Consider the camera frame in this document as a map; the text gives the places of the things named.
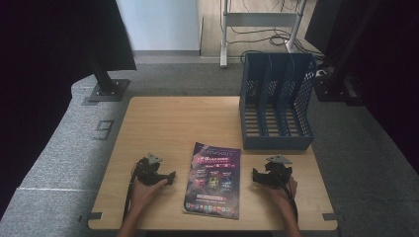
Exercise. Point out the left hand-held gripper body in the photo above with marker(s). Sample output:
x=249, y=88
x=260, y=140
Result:
x=146, y=171

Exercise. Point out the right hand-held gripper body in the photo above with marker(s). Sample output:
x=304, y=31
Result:
x=276, y=173

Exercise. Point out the blue file rack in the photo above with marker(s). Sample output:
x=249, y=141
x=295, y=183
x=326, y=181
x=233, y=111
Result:
x=278, y=141

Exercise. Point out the purple magazine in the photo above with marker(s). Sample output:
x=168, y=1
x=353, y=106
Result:
x=212, y=184

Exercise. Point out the person's left hand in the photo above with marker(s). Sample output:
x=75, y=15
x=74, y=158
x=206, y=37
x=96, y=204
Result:
x=141, y=194

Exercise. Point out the person's right hand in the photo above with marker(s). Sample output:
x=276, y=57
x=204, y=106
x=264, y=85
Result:
x=285, y=197

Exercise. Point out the black stand with base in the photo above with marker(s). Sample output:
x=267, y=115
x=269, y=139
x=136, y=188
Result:
x=339, y=89

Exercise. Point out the black curtain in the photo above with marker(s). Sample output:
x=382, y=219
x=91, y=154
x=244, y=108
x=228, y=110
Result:
x=395, y=82
x=42, y=65

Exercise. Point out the grey table bracket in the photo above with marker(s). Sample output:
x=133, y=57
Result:
x=332, y=216
x=92, y=216

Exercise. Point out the black post with base plate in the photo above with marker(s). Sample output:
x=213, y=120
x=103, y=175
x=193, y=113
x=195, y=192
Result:
x=108, y=90

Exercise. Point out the white metal stand frame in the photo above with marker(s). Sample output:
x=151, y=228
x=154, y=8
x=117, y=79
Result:
x=260, y=19

